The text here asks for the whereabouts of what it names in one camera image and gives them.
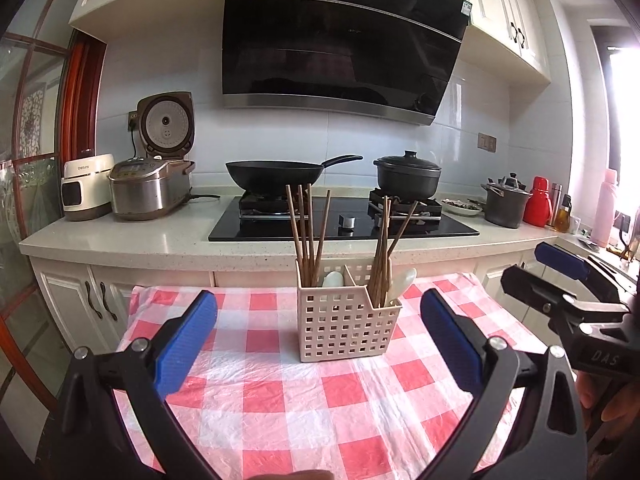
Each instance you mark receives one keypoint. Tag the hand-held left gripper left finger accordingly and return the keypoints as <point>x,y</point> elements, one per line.
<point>185,345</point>

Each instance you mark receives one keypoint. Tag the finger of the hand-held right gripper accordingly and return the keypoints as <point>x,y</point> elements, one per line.
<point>562,260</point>
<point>535,292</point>

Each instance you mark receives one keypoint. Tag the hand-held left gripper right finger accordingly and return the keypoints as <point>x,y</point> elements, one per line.
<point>452,345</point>

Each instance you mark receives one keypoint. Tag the white ceramic spoon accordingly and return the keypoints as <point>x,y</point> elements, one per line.
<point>332,280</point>
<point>406,280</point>

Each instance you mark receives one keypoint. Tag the cream plastic utensil basket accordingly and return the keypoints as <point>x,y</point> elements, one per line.
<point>340,325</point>

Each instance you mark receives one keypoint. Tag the bunch of wooden chopsticks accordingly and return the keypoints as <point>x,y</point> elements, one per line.
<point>310,230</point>

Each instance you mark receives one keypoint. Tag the person's right hand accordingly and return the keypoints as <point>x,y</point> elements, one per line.
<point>597,392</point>

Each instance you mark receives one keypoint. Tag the person's left hand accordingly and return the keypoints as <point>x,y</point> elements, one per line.
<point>290,475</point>

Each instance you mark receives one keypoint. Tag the small silver metal object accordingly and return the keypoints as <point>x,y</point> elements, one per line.
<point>589,244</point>

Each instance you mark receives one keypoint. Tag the small white cup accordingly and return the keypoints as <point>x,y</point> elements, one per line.
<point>576,225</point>

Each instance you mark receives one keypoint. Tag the amber oil bottle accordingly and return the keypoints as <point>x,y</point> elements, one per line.
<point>563,217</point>

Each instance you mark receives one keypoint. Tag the steel thermos bottle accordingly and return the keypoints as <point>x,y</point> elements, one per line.
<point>556,205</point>

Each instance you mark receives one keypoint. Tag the red thermos jug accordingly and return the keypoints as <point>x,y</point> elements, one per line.
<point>536,205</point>

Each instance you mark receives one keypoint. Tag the pink water bottle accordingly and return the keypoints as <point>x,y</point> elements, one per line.
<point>604,210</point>

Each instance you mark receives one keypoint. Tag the dark metal tool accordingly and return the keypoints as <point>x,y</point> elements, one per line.
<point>627,235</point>

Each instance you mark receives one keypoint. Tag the red white checkered tablecloth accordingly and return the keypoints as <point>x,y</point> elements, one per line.
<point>250,385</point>

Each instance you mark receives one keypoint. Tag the grey lidded stockpot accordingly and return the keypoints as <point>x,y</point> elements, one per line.
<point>505,205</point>

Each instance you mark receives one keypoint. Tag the plate of food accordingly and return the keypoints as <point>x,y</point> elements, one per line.
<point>462,207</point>

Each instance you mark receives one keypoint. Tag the white stone countertop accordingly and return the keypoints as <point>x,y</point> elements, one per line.
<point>125,235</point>

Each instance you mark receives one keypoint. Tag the white base cabinets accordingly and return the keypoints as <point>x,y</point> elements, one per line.
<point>60,290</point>

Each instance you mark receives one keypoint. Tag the black glass gas cooktop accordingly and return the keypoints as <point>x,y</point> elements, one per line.
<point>260,225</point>

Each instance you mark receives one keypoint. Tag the silver rice cooker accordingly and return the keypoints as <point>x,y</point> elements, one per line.
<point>145,190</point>

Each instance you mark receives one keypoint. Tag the bright window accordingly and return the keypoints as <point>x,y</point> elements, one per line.
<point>625,110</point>

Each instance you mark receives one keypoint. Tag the black lidded pot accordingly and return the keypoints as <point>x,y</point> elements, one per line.
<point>407,177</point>

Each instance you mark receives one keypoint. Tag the small white cooker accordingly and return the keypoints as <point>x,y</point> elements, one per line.
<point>90,190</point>

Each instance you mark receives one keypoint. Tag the black wok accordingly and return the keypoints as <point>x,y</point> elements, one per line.
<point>270,175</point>

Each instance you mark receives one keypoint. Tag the white upper cabinet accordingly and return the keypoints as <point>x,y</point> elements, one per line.
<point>510,10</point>
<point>125,0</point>

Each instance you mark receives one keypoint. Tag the red framed glass door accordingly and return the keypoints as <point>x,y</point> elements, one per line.
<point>30,110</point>

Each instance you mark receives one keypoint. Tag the black range hood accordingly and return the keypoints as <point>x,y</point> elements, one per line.
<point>340,45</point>

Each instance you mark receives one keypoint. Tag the brown wall switch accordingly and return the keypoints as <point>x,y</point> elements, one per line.
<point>487,142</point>

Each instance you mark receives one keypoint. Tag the wall power outlet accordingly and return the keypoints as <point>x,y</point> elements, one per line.
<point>133,120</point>

